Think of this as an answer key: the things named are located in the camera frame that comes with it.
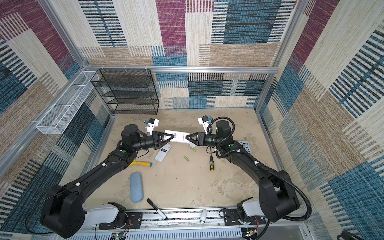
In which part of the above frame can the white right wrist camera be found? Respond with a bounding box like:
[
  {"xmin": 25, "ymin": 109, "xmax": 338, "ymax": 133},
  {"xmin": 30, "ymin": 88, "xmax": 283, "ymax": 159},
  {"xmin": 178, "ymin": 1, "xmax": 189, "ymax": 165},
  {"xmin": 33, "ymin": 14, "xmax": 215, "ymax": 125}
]
[{"xmin": 198, "ymin": 116, "xmax": 213, "ymax": 135}]

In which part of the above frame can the white wire mesh basket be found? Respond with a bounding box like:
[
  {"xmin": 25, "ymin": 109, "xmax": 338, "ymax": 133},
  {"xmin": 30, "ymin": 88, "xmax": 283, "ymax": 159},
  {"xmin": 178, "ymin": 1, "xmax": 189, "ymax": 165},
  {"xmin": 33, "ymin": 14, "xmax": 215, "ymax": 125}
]
[{"xmin": 36, "ymin": 71, "xmax": 96, "ymax": 135}]

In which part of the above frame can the black wire mesh shelf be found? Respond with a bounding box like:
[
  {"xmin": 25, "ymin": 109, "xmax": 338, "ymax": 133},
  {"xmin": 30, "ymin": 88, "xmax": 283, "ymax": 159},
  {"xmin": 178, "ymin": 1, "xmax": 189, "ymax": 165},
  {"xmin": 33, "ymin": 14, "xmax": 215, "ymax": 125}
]
[{"xmin": 91, "ymin": 69, "xmax": 160, "ymax": 115}]

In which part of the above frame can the black yellow screwdriver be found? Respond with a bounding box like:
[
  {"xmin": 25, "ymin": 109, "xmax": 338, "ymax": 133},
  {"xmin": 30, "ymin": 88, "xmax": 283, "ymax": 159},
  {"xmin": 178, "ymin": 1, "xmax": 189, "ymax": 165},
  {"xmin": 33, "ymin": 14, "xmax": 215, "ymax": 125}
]
[{"xmin": 209, "ymin": 156, "xmax": 215, "ymax": 172}]

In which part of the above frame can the white remote with red buttons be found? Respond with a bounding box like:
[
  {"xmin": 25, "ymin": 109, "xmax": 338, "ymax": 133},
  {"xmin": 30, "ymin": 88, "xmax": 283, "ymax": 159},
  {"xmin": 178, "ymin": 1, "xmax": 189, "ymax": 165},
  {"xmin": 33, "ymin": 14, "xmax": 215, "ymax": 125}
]
[{"xmin": 155, "ymin": 144, "xmax": 172, "ymax": 162}]

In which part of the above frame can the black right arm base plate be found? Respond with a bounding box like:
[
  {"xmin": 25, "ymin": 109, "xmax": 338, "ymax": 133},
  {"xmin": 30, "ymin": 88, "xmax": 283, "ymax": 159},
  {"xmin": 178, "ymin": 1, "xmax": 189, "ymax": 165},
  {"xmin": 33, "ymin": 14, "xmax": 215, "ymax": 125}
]
[{"xmin": 219, "ymin": 208, "xmax": 267, "ymax": 226}]

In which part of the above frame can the yellow scraper with blue tip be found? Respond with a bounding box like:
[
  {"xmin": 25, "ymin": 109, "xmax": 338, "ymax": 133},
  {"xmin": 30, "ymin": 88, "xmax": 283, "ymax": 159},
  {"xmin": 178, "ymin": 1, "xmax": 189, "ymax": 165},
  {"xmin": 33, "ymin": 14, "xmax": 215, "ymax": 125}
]
[{"xmin": 129, "ymin": 160, "xmax": 152, "ymax": 167}]

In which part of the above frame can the white cylinder on rail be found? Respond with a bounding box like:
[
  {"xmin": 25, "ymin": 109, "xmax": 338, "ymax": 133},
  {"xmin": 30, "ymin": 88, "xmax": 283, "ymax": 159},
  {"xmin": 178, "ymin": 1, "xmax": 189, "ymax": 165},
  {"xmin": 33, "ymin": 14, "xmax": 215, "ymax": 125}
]
[{"xmin": 200, "ymin": 209, "xmax": 208, "ymax": 224}]

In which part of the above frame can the aluminium front rail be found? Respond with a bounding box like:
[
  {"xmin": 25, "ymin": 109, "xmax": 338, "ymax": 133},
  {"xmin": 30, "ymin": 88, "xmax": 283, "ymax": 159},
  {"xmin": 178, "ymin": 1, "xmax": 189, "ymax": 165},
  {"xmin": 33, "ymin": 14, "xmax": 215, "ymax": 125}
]
[{"xmin": 56, "ymin": 205, "xmax": 307, "ymax": 232}]

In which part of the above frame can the white air conditioner remote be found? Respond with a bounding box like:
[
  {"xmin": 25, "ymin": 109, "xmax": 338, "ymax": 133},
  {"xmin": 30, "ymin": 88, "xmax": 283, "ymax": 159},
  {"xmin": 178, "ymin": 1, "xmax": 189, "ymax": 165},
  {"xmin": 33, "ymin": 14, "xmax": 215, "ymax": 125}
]
[{"xmin": 165, "ymin": 130, "xmax": 190, "ymax": 144}]

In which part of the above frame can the black corrugated cable conduit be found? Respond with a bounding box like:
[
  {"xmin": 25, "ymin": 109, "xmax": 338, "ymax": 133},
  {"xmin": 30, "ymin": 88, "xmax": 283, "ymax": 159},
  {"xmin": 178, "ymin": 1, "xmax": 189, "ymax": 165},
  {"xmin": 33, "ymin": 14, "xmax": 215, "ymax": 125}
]
[{"xmin": 206, "ymin": 116, "xmax": 313, "ymax": 222}]

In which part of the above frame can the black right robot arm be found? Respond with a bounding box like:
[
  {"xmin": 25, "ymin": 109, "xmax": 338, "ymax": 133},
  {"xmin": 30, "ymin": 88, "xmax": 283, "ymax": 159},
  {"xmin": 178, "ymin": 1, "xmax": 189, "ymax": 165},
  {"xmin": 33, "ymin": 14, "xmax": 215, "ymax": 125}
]
[{"xmin": 185, "ymin": 117, "xmax": 312, "ymax": 224}]

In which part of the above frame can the black marker pen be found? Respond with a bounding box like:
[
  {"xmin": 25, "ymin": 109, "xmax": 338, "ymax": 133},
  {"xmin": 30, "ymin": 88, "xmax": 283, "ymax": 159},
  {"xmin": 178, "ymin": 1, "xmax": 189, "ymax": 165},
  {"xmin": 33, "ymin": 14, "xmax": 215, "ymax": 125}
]
[{"xmin": 147, "ymin": 198, "xmax": 168, "ymax": 220}]

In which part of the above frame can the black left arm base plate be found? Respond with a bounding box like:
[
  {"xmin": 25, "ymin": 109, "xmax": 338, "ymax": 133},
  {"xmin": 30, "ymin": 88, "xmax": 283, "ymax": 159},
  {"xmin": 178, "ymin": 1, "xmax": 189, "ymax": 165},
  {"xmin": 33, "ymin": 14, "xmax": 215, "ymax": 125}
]
[{"xmin": 98, "ymin": 212, "xmax": 143, "ymax": 230}]

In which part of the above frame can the blue grey glasses case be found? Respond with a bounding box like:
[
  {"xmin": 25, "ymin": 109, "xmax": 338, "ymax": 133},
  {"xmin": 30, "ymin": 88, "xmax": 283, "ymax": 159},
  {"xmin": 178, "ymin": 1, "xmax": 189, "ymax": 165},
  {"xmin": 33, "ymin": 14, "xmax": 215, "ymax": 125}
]
[{"xmin": 130, "ymin": 172, "xmax": 144, "ymax": 203}]

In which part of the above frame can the colourful magazine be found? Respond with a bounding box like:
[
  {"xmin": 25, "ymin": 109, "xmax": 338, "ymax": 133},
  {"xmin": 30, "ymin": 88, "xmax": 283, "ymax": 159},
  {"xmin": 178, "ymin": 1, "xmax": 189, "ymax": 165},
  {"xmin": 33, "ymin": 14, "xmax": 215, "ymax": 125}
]
[{"xmin": 239, "ymin": 141, "xmax": 252, "ymax": 154}]

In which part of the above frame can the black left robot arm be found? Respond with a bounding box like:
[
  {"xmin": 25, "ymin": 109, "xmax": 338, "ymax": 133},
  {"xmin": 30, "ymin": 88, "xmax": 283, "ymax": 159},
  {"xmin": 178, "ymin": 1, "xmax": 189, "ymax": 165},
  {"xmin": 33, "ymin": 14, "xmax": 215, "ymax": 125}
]
[{"xmin": 40, "ymin": 124, "xmax": 174, "ymax": 239}]

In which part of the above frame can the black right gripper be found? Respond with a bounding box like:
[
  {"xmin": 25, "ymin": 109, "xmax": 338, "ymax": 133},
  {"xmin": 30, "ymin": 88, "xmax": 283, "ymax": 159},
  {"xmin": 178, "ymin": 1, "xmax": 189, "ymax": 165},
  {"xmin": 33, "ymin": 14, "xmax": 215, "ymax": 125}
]
[{"xmin": 186, "ymin": 131, "xmax": 222, "ymax": 147}]

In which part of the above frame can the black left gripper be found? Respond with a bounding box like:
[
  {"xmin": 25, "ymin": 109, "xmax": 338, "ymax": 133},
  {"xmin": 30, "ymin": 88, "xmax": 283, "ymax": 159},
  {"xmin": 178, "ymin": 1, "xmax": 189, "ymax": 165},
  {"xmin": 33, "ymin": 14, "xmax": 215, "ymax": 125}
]
[{"xmin": 132, "ymin": 132, "xmax": 174, "ymax": 153}]

